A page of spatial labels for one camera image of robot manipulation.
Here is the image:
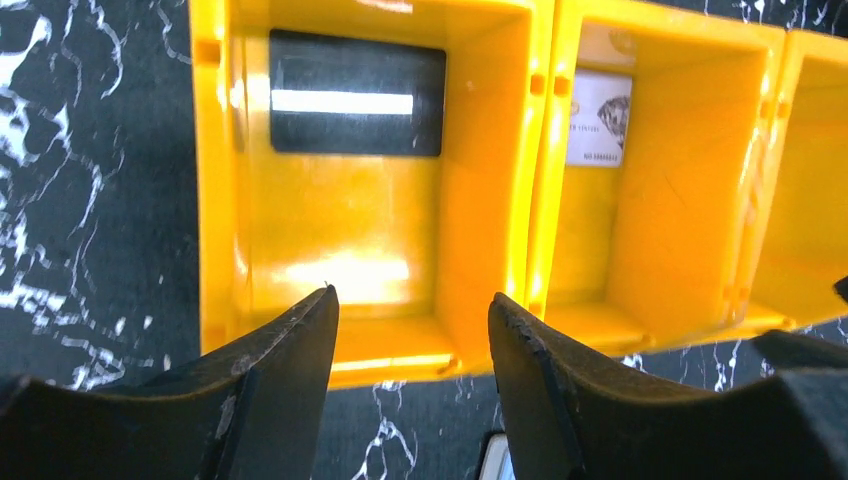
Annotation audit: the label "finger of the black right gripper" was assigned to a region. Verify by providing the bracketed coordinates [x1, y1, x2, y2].
[751, 274, 848, 372]

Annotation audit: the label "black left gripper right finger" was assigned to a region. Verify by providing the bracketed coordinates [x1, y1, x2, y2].
[488, 293, 847, 479]

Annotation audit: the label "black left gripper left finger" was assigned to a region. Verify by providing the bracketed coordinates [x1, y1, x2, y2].
[1, 286, 339, 479]

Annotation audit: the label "yellow plastic triple bin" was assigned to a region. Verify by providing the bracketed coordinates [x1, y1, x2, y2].
[189, 1, 847, 388]

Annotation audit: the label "black credit card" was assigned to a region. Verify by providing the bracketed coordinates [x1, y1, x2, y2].
[269, 29, 447, 157]

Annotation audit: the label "grey card holder wallet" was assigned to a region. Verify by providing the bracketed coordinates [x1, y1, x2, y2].
[478, 433, 516, 480]

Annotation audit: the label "silver card in bin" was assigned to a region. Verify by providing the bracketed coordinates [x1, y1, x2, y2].
[566, 69, 633, 168]

